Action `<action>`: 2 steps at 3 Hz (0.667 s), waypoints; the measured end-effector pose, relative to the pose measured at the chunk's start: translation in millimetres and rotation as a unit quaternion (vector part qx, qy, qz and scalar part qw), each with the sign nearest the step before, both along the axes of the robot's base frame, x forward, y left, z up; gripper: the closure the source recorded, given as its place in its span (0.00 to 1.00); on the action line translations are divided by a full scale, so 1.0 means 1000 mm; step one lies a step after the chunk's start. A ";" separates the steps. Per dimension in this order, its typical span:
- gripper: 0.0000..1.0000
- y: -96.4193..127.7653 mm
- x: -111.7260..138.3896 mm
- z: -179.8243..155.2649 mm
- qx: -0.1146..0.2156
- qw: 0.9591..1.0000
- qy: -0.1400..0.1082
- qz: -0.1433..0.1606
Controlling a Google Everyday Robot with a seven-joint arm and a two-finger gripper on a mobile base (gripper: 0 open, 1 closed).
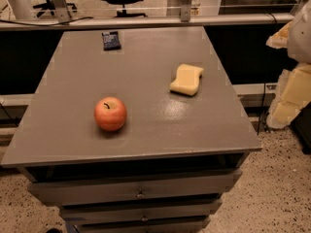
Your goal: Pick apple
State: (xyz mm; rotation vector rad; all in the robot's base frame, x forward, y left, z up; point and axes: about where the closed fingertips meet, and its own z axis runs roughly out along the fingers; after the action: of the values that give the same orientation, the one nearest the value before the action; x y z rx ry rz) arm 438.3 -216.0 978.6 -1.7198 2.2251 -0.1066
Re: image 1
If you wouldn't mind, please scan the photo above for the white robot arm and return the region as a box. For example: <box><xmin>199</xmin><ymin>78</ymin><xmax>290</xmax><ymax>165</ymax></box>
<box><xmin>288</xmin><ymin>0</ymin><xmax>311</xmax><ymax>64</ymax></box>

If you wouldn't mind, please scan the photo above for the red apple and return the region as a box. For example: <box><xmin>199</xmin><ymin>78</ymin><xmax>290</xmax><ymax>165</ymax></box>
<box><xmin>93</xmin><ymin>97</ymin><xmax>127</xmax><ymax>132</ymax></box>

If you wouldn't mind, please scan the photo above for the grey drawer cabinet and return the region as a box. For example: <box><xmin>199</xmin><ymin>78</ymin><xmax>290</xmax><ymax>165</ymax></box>
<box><xmin>0</xmin><ymin>26</ymin><xmax>263</xmax><ymax>233</ymax></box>

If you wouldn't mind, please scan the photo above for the yellow sponge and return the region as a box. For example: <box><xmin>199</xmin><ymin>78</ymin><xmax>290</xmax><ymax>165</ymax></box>
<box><xmin>170</xmin><ymin>64</ymin><xmax>204</xmax><ymax>96</ymax></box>

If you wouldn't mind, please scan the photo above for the blue snack packet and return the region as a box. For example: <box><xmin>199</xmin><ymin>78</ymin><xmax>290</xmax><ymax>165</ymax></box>
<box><xmin>102</xmin><ymin>31</ymin><xmax>121</xmax><ymax>50</ymax></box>

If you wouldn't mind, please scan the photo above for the top grey drawer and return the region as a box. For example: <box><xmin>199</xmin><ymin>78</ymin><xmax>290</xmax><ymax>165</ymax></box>
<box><xmin>28</xmin><ymin>168</ymin><xmax>242</xmax><ymax>206</ymax></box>

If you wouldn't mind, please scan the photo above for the grey drawer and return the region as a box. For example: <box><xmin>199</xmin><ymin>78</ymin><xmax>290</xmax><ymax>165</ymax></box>
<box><xmin>60</xmin><ymin>199</ymin><xmax>222</xmax><ymax>225</ymax></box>
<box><xmin>28</xmin><ymin>168</ymin><xmax>242</xmax><ymax>206</ymax></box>
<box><xmin>78</xmin><ymin>216</ymin><xmax>210</xmax><ymax>233</ymax></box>

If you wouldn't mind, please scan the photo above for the middle grey drawer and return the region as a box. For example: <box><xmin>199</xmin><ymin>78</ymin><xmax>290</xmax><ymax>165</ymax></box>
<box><xmin>60</xmin><ymin>199</ymin><xmax>222</xmax><ymax>225</ymax></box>

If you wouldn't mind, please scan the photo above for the bottom grey drawer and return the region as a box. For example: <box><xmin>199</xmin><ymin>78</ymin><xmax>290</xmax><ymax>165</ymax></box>
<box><xmin>78</xmin><ymin>216</ymin><xmax>210</xmax><ymax>233</ymax></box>

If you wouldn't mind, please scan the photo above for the metal railing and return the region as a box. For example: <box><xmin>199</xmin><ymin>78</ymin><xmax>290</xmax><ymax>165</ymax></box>
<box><xmin>0</xmin><ymin>14</ymin><xmax>294</xmax><ymax>31</ymax></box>

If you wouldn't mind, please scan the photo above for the white pillar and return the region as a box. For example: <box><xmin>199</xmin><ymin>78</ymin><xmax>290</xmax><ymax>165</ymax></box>
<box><xmin>8</xmin><ymin>0</ymin><xmax>36</xmax><ymax>20</ymax></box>

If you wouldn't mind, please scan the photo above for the black cable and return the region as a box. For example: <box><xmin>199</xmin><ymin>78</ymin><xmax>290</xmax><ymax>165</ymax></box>
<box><xmin>257</xmin><ymin>13</ymin><xmax>278</xmax><ymax>136</ymax></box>

